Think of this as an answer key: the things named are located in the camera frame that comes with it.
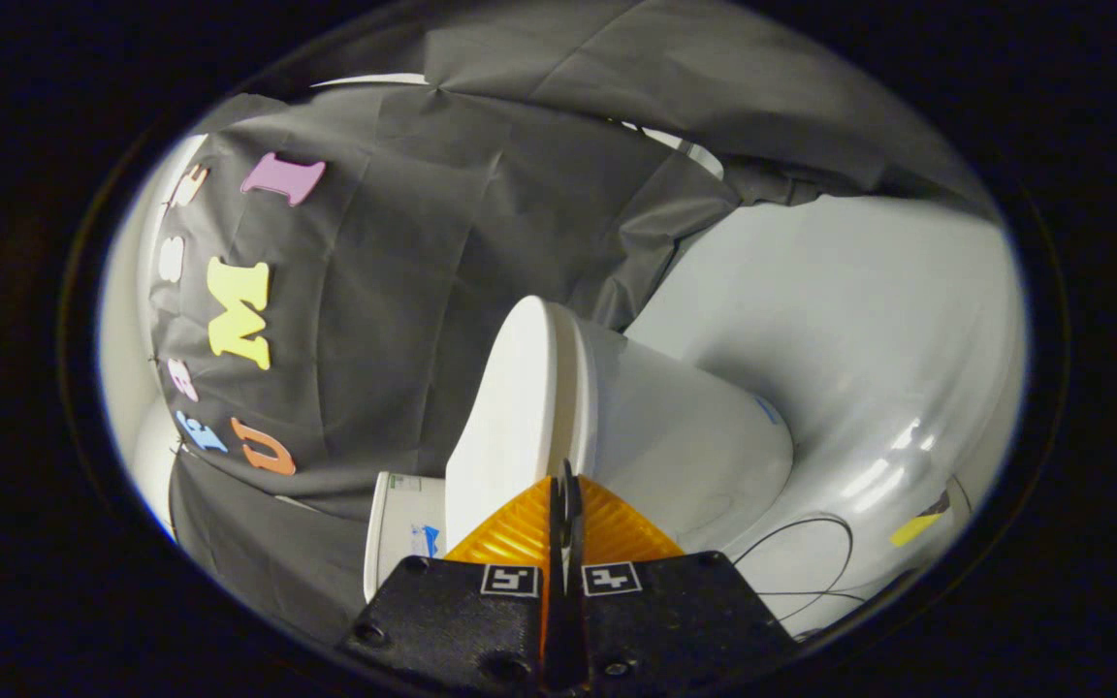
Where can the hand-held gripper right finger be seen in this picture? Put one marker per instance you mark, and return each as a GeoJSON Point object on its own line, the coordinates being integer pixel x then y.
{"type": "Point", "coordinates": [675, 620]}

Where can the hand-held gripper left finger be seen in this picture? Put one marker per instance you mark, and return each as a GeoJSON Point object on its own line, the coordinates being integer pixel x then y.
{"type": "Point", "coordinates": [452, 620]}

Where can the white toilet lid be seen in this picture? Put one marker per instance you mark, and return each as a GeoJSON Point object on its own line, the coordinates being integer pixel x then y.
{"type": "Point", "coordinates": [505, 407]}

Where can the white ceramic toilet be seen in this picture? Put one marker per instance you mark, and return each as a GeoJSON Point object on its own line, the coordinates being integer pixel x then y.
{"type": "Point", "coordinates": [675, 436]}

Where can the yellow tape strip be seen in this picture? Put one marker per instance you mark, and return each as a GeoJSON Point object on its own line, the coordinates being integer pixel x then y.
{"type": "Point", "coordinates": [915, 529]}

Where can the black backdrop cloth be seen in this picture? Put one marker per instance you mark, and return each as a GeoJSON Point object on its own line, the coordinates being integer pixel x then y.
{"type": "Point", "coordinates": [403, 291]}

